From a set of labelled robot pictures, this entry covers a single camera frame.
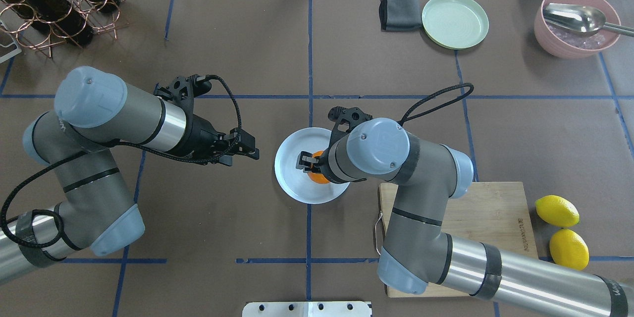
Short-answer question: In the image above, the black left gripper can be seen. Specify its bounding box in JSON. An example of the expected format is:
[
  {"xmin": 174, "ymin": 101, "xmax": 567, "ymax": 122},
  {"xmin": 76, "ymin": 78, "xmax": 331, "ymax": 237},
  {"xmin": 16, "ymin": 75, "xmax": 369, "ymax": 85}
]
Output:
[{"xmin": 153, "ymin": 75, "xmax": 260, "ymax": 166}]

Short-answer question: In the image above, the bamboo cutting board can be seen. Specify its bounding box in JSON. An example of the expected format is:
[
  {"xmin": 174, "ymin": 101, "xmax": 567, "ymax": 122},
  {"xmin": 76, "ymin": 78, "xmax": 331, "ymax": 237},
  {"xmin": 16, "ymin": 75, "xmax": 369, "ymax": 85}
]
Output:
[{"xmin": 374, "ymin": 181, "xmax": 546, "ymax": 299}]

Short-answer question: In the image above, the dark grey folded cloth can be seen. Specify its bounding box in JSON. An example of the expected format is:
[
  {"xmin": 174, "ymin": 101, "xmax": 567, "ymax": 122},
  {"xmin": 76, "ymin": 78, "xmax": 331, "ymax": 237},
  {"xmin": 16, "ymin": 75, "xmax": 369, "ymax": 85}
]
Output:
[{"xmin": 379, "ymin": 0, "xmax": 423, "ymax": 32}]

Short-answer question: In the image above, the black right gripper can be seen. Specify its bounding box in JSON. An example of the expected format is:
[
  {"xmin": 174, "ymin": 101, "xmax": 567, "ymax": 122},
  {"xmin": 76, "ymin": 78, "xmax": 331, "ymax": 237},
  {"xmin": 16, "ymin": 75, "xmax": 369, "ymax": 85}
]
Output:
[{"xmin": 295, "ymin": 106, "xmax": 373, "ymax": 173}]

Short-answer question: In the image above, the orange mandarin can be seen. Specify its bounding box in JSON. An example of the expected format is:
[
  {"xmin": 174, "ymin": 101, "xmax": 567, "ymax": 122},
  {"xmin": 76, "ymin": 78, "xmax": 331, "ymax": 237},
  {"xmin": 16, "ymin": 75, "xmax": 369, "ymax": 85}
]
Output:
[{"xmin": 308, "ymin": 151, "xmax": 330, "ymax": 184}]

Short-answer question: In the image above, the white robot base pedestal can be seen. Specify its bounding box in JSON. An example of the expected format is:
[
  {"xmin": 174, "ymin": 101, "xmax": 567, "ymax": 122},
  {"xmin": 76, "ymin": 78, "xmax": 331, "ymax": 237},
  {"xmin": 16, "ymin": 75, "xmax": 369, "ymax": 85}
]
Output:
[{"xmin": 242, "ymin": 301, "xmax": 373, "ymax": 317}]

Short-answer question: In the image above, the copper wire bottle rack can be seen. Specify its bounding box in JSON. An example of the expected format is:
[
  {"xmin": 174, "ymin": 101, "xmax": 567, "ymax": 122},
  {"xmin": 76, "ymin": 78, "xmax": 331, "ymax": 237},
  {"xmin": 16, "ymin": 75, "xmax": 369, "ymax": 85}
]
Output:
[{"xmin": 1, "ymin": 0, "xmax": 130, "ymax": 57}]

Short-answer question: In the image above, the lower yellow lemon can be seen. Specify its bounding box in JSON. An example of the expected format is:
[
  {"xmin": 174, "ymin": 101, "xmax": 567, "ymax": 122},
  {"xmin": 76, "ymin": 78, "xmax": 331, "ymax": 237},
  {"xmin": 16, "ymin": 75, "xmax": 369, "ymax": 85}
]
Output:
[{"xmin": 535, "ymin": 195, "xmax": 580, "ymax": 228}]

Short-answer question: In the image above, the metal spoon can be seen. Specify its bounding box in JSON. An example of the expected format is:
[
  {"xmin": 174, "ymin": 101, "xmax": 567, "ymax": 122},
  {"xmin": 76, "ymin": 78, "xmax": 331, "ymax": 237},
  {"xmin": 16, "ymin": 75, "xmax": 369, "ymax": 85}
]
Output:
[{"xmin": 542, "ymin": 3, "xmax": 634, "ymax": 37}]

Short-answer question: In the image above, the yellow lemon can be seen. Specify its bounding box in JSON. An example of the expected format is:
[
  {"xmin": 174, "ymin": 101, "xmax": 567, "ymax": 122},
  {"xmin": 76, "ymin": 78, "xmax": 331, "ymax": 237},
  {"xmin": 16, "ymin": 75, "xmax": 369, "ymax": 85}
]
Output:
[
  {"xmin": 548, "ymin": 229, "xmax": 589, "ymax": 270},
  {"xmin": 535, "ymin": 195, "xmax": 580, "ymax": 228}
]

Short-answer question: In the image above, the upper yellow lemon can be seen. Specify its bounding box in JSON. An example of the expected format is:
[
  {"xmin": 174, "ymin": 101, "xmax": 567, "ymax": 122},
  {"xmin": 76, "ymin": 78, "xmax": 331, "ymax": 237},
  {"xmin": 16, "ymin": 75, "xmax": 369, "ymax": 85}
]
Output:
[{"xmin": 548, "ymin": 229, "xmax": 589, "ymax": 270}]

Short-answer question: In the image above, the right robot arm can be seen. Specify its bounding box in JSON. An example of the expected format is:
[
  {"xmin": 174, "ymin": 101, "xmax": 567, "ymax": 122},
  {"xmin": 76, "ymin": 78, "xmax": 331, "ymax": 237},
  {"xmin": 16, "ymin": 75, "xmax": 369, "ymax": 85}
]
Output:
[{"xmin": 298, "ymin": 106, "xmax": 634, "ymax": 317}]

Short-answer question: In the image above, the light blue plate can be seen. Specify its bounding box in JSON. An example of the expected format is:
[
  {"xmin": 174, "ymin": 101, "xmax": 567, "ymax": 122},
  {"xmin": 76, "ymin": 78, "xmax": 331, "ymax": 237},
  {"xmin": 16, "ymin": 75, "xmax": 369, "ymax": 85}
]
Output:
[{"xmin": 274, "ymin": 127, "xmax": 349, "ymax": 204}]

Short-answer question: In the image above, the light green plate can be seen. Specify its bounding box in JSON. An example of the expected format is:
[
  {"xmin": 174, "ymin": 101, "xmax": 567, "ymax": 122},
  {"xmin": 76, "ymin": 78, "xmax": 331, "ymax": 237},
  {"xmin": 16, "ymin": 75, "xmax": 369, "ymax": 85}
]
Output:
[{"xmin": 422, "ymin": 0, "xmax": 489, "ymax": 50}]

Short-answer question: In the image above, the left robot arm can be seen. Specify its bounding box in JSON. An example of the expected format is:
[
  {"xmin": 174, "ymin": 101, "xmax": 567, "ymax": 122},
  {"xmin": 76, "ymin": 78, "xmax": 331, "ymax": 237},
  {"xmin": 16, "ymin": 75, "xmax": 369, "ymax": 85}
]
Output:
[{"xmin": 1, "ymin": 66, "xmax": 260, "ymax": 284}]

